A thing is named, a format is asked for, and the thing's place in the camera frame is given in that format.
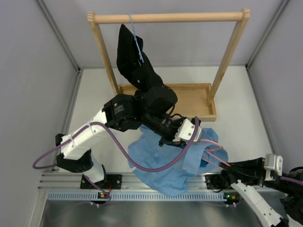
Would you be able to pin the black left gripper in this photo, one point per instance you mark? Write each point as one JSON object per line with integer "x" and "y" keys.
{"x": 169, "y": 141}

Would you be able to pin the light blue shirt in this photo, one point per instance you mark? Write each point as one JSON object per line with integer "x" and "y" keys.
{"x": 173, "y": 181}

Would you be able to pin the pink plastic hanger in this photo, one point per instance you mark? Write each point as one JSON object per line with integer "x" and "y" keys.
{"x": 210, "y": 151}

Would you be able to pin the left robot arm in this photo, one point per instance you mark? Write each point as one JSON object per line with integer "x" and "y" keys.
{"x": 121, "y": 113}

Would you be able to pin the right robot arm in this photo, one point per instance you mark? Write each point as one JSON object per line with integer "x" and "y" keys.
{"x": 275, "y": 197}

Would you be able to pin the black shirt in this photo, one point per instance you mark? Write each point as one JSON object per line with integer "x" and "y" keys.
{"x": 142, "y": 77}

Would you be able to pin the blue plastic hanger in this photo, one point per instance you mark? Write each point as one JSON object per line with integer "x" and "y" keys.
{"x": 141, "y": 59}

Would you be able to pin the wooden clothes rack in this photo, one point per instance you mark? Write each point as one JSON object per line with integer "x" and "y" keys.
{"x": 193, "y": 99}

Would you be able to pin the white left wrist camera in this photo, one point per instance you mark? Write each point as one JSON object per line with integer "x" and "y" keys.
{"x": 186, "y": 131}

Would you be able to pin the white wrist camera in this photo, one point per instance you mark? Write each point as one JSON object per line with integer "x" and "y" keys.
{"x": 186, "y": 131}
{"x": 273, "y": 165}

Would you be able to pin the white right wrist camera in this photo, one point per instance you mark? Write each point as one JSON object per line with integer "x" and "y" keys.
{"x": 273, "y": 165}

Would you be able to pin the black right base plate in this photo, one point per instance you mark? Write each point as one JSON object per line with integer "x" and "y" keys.
{"x": 217, "y": 182}

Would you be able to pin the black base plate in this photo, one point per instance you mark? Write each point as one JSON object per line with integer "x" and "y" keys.
{"x": 112, "y": 181}
{"x": 217, "y": 182}

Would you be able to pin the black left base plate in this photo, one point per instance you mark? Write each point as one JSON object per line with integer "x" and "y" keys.
{"x": 112, "y": 181}

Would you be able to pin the grey slotted cable duct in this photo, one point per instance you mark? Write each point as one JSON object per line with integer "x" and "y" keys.
{"x": 139, "y": 196}

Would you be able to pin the aluminium mounting rail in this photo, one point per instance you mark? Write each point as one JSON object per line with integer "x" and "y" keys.
{"x": 71, "y": 181}

